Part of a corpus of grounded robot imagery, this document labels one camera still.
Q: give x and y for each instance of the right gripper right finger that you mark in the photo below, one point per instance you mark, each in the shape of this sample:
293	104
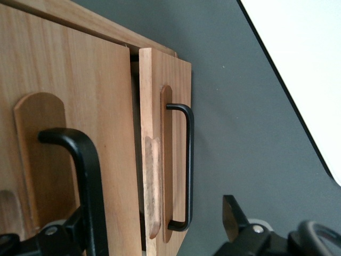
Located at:
237	226

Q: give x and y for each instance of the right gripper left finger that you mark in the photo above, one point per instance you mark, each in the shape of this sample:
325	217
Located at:
64	237

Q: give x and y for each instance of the wooden drawer with worn notch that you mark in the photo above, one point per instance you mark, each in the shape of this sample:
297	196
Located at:
93	93

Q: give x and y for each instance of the wooden drawer cabinet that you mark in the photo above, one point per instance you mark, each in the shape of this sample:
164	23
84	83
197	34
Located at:
106	31

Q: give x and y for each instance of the beige plastic tray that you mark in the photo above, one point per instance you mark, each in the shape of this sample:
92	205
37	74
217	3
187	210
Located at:
306	53

